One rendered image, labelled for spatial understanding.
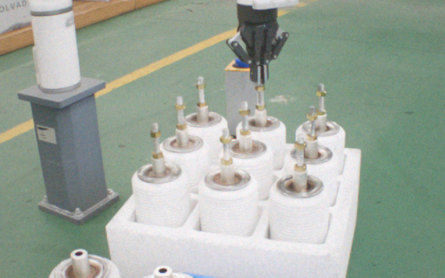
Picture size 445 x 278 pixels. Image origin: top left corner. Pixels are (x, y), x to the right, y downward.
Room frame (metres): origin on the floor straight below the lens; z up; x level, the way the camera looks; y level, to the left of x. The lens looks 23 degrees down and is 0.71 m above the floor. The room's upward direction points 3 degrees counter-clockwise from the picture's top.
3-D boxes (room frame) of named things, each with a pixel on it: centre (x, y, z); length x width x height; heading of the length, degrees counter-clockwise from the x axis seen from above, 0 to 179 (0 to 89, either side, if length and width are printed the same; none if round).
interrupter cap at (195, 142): (1.02, 0.07, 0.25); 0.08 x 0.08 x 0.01
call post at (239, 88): (1.29, -0.05, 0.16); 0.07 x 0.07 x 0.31; 73
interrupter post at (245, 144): (0.99, -0.04, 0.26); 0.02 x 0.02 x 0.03
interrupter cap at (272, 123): (1.10, -0.08, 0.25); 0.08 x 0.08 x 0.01
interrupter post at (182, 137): (1.02, 0.07, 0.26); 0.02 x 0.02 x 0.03
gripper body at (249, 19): (1.10, -0.07, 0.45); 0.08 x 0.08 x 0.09
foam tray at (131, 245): (0.99, -0.04, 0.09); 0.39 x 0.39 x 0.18; 73
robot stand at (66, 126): (1.25, 0.35, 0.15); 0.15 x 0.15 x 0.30; 56
